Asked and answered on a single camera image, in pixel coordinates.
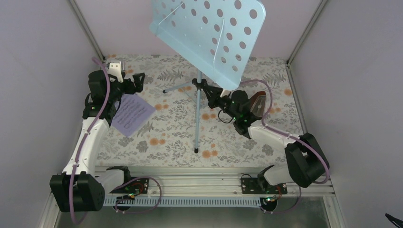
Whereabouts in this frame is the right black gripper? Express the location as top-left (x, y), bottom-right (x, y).
top-left (204, 85), bottom-right (238, 120)

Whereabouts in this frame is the lilac sheet music page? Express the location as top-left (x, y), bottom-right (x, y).
top-left (111, 94), bottom-right (156, 137)

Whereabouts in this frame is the brown wooden metronome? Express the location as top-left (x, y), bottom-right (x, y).
top-left (249, 91), bottom-right (267, 119)

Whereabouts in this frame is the clear plastic metronome cover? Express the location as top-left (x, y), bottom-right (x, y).
top-left (251, 95), bottom-right (267, 116)

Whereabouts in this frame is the light blue music stand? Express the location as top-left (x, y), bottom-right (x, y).
top-left (148, 0), bottom-right (267, 154)

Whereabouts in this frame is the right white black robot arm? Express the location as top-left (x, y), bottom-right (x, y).
top-left (201, 85), bottom-right (329, 193)

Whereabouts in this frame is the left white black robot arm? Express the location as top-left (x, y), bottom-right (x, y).
top-left (49, 70), bottom-right (145, 212)

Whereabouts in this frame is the floral patterned table mat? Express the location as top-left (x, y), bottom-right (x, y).
top-left (96, 54), bottom-right (286, 168)

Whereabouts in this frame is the black object bottom right corner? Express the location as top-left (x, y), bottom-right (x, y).
top-left (385, 213), bottom-right (403, 228)

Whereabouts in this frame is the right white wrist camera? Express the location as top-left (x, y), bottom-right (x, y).
top-left (220, 89), bottom-right (231, 98)

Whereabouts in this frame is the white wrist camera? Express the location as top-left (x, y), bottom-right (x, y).
top-left (220, 89), bottom-right (231, 98)
top-left (106, 60), bottom-right (125, 83)

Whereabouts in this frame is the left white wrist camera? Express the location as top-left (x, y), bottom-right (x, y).
top-left (106, 60), bottom-right (125, 83)

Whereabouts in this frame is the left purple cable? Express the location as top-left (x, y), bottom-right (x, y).
top-left (68, 57), bottom-right (111, 226)

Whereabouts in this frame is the purple cable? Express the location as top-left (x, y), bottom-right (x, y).
top-left (240, 79), bottom-right (331, 215)
top-left (68, 57), bottom-right (111, 226)

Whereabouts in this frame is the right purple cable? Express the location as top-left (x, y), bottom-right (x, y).
top-left (240, 79), bottom-right (331, 215)

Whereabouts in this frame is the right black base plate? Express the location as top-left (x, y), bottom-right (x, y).
top-left (240, 176), bottom-right (288, 195)

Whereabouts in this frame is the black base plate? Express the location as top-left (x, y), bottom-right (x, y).
top-left (240, 176), bottom-right (288, 195)
top-left (110, 178), bottom-right (149, 198)

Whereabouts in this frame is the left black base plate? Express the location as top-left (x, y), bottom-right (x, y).
top-left (110, 178), bottom-right (149, 198)

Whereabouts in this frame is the light blue cable duct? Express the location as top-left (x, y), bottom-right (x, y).
top-left (104, 196), bottom-right (276, 208)

